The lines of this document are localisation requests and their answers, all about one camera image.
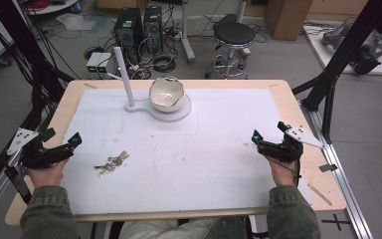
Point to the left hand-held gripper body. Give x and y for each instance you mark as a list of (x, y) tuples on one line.
[(41, 156)]

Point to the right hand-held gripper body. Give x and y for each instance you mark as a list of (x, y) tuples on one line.
[(286, 149)]

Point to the person's left hand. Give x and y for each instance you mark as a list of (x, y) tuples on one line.
[(48, 176)]

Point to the person's right hand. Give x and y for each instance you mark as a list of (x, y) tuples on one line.
[(283, 174)]

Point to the bunch of metal keys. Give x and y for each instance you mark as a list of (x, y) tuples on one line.
[(112, 162)]

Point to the black tape piece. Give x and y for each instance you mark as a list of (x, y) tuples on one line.
[(328, 167)]

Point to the thin wooden stick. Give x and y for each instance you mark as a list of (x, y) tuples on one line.
[(320, 194)]

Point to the white table mat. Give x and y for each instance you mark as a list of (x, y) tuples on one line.
[(185, 159)]

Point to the white power supply unit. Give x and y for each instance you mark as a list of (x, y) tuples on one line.
[(105, 64), (93, 64)]

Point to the white floor board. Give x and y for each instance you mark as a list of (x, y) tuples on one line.
[(328, 49)]

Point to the white eggshell-shaped bowl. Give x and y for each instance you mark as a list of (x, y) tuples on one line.
[(165, 94)]

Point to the black round stool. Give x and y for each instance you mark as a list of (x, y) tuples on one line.
[(234, 33)]

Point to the brown cardboard box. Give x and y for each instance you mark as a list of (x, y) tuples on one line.
[(286, 18)]

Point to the grey machine part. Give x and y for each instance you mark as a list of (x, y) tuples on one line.
[(361, 46)]

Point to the clear plastic sheet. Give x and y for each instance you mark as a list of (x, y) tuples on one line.
[(76, 21)]

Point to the large black computer tower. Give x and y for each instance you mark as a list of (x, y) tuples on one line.
[(127, 31)]

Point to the person's legs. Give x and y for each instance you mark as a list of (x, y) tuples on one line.
[(179, 229)]

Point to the grey table leg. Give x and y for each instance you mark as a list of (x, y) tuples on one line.
[(186, 33)]

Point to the round white table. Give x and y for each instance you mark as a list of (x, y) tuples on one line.
[(51, 6)]

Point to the small black computer tower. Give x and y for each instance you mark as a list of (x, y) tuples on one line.
[(153, 28)]

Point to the aluminium rail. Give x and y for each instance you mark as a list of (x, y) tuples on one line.
[(340, 172)]

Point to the white stand with post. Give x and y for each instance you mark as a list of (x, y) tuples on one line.
[(175, 114)]

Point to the black metal frame stand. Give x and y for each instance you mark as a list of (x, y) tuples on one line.
[(23, 49), (338, 56)]

